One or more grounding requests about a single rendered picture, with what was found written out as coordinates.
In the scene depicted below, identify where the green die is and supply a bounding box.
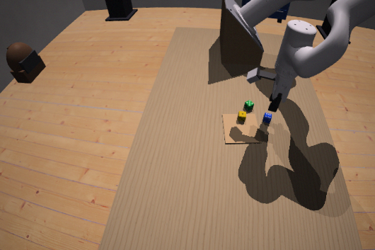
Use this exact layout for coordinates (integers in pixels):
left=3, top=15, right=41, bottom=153
left=244, top=100, right=254, bottom=111

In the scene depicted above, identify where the peach square mat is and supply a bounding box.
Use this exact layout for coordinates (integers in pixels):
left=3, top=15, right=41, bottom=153
left=222, top=114, right=261, bottom=144

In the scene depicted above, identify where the blue die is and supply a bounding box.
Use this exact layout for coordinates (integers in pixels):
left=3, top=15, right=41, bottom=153
left=263, top=113, right=272, bottom=123

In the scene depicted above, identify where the yellow die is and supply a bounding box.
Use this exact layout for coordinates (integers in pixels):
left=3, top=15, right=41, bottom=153
left=238, top=111, right=246, bottom=122

